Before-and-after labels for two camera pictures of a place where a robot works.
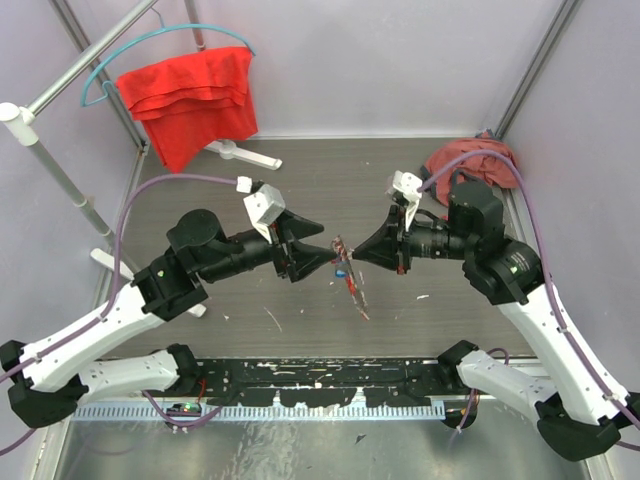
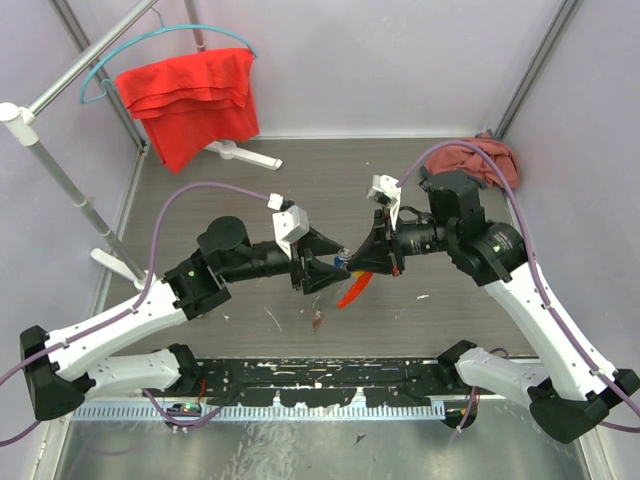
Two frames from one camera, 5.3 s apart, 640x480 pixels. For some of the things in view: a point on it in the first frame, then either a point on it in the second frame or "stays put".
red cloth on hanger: (191, 102) stays put
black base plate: (314, 382) stays put
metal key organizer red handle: (343, 268) → (363, 279)
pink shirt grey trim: (475, 167) stays put
